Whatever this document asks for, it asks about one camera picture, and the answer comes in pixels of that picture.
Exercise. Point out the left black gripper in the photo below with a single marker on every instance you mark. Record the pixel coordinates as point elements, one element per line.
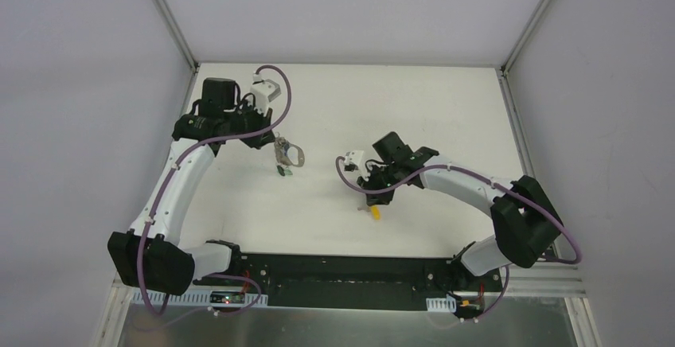
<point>260,129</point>

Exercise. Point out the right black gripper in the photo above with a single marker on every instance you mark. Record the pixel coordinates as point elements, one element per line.
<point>372,180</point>

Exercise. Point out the yellow tagged key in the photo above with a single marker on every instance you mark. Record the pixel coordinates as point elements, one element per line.
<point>372,211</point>

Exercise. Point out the metal keyring carabiner plate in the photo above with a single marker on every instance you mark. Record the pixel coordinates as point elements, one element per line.
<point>279,142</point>

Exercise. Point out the green tagged key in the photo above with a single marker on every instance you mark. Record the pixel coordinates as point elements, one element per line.
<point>284,171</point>

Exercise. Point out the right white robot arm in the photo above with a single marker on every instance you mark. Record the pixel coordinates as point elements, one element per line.
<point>525,224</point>

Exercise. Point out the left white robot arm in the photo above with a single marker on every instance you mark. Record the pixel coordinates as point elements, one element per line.
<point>148,254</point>

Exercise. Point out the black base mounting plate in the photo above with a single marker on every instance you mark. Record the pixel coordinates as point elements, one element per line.
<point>246,263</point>

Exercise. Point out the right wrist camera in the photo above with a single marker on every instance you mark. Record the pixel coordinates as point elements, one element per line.
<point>354,160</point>

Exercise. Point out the right white slotted cable duct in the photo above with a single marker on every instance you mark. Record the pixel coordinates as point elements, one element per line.
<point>441,305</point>

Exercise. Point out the white slotted cable duct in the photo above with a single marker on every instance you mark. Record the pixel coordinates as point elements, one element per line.
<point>441,305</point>
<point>218,299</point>

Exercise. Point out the left white slotted cable duct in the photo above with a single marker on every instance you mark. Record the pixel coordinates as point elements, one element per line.
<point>218,299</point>

